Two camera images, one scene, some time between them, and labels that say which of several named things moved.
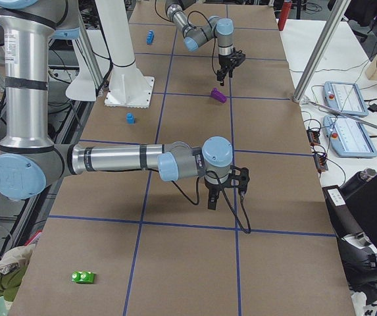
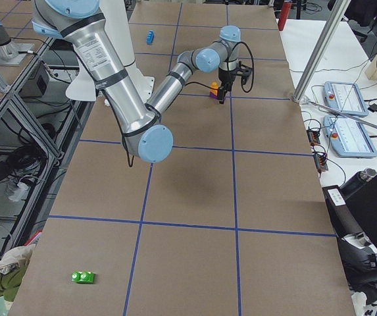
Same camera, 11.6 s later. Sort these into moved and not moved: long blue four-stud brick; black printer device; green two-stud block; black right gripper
Moved: black right gripper
Not moved: green two-stud block; long blue four-stud brick; black printer device
